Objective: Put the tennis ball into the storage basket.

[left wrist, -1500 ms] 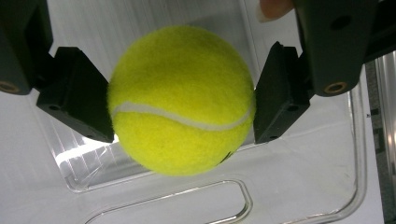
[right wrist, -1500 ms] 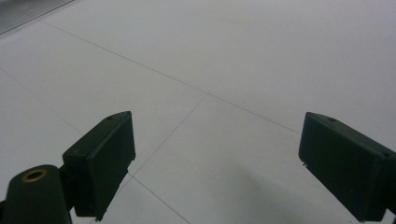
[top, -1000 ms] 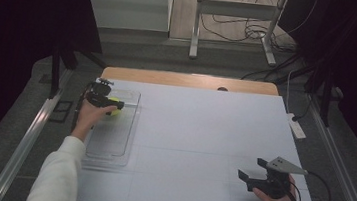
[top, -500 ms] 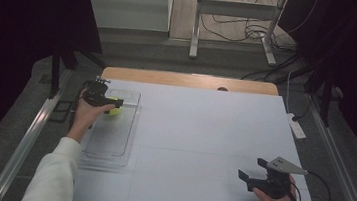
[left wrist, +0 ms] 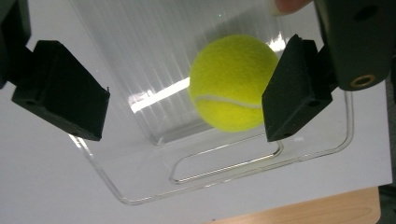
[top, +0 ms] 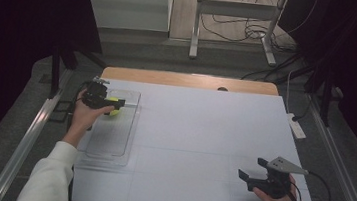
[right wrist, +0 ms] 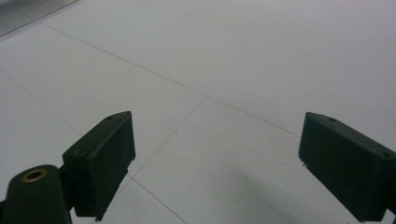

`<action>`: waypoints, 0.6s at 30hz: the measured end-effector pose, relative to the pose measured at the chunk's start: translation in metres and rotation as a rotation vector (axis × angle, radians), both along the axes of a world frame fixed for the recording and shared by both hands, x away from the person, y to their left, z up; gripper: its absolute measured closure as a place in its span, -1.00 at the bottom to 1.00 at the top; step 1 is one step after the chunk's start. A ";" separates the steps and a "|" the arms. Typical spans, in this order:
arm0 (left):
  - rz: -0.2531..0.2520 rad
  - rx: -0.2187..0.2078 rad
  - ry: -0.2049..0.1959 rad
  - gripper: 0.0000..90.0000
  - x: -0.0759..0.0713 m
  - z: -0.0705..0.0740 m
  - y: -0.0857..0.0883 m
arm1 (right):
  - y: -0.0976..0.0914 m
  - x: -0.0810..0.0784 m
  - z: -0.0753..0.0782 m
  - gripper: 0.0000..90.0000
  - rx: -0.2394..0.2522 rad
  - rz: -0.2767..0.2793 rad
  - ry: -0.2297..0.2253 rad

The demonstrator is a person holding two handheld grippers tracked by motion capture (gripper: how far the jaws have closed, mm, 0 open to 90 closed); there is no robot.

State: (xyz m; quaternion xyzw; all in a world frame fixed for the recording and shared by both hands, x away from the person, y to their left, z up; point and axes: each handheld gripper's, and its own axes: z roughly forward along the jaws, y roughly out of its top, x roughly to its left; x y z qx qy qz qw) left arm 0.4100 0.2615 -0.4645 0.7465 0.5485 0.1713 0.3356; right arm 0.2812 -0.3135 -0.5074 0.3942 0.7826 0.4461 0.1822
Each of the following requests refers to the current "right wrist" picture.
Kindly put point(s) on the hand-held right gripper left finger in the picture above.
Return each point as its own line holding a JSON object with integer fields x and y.
{"x": 99, "y": 165}

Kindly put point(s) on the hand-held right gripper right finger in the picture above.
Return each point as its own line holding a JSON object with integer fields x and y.
{"x": 348, "y": 168}

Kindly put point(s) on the white table board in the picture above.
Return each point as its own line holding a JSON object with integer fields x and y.
{"x": 218, "y": 62}

